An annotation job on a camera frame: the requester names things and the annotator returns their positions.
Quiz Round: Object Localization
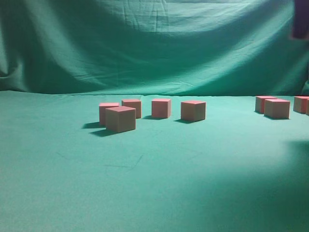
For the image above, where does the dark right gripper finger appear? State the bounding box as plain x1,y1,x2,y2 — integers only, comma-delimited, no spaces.
292,0,309,40

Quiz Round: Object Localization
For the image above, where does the pink cube column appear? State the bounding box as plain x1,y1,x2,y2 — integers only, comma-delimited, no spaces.
264,99,290,119
99,102,120,126
293,96,309,114
181,100,206,122
255,96,276,114
105,106,136,133
152,99,171,118
122,99,142,118

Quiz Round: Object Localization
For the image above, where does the green cloth backdrop and cover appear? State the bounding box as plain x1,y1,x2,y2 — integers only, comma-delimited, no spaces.
0,0,309,232

